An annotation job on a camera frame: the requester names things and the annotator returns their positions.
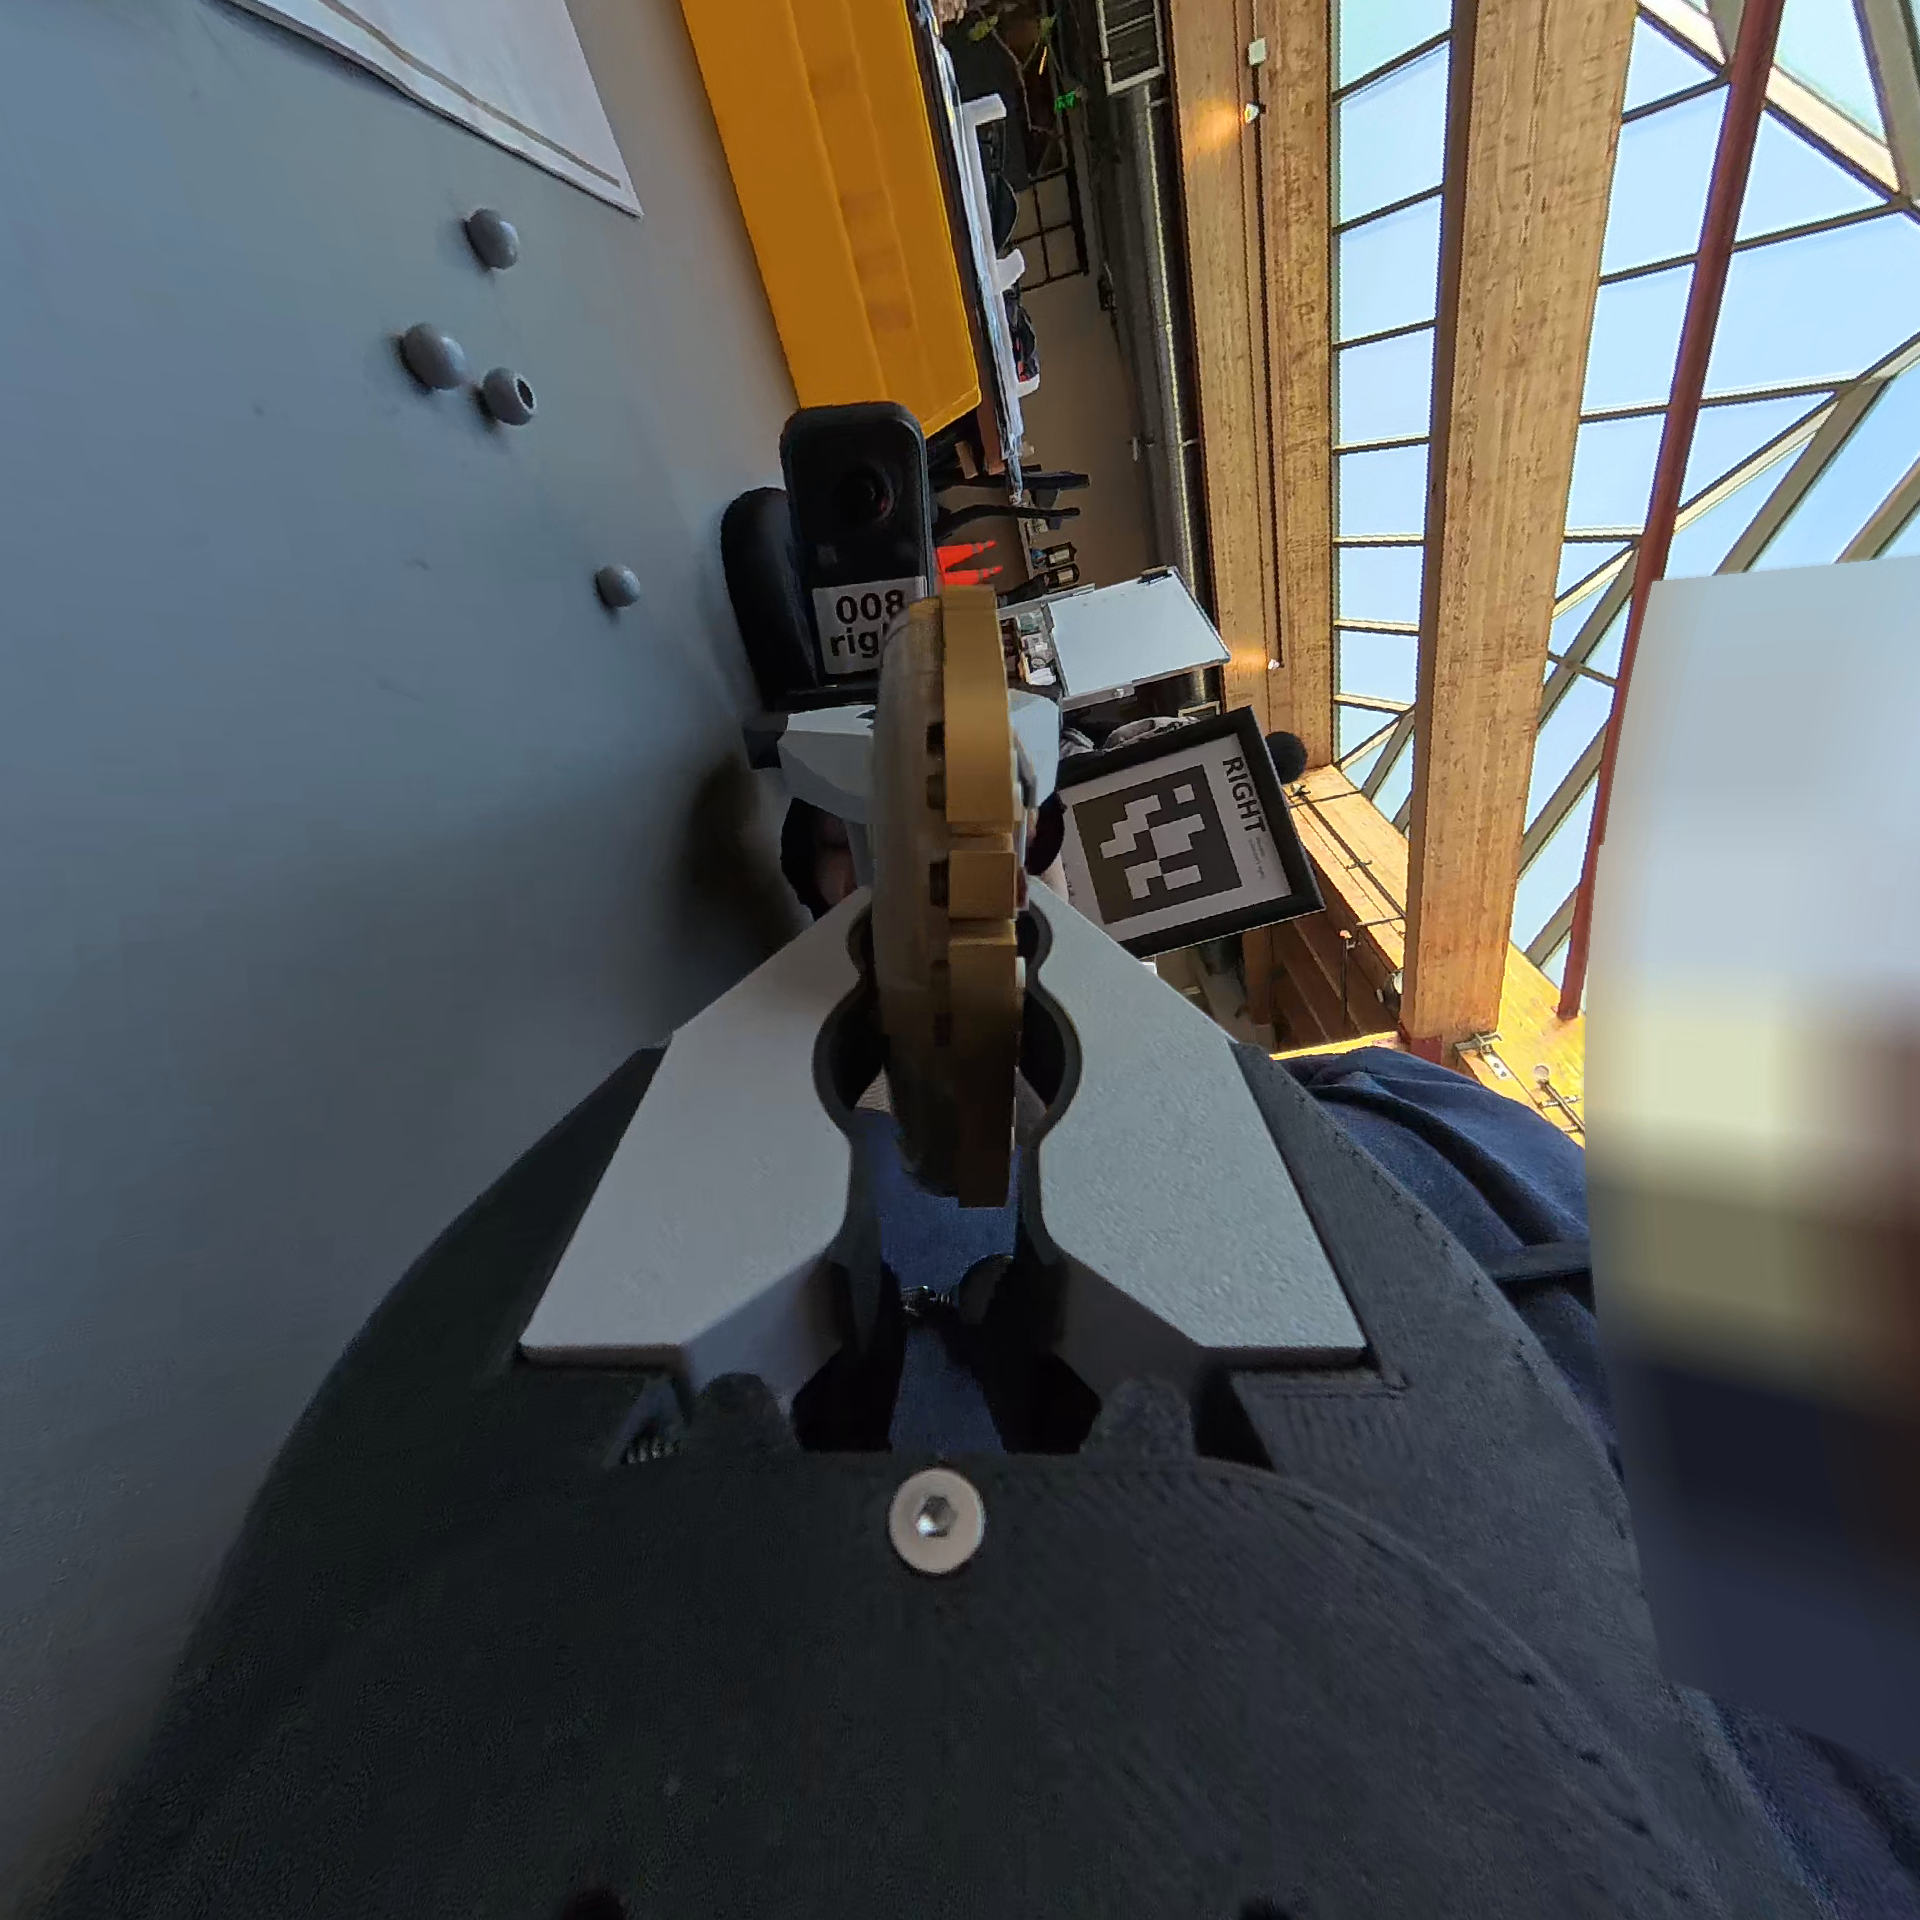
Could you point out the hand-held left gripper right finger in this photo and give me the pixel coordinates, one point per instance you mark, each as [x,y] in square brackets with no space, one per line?
[1201,1201]

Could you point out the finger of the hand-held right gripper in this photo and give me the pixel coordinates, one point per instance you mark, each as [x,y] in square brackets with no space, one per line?
[832,757]
[1036,734]

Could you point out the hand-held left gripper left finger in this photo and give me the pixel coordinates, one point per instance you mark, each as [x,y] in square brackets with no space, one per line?
[691,1201]

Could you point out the gold round lego base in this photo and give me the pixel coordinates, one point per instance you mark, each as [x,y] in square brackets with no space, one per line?
[961,901]

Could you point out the lego instruction booklet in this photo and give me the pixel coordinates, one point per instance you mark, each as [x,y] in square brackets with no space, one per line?
[494,77]

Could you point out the person's right hand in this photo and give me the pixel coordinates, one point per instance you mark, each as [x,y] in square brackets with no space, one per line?
[827,868]

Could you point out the white whiteboard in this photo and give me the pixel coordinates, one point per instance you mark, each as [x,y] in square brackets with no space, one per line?
[1132,638]

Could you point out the black wrist rest pad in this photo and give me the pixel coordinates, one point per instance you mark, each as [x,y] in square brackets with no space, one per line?
[756,599]

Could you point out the framed marker sign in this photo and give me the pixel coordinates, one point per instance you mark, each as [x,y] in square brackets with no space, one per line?
[1185,833]

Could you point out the yellow plastic bin stack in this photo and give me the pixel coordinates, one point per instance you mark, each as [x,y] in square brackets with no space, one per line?
[838,181]

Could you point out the wooden roof beam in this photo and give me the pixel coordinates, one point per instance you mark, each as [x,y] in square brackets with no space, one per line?
[1515,452]

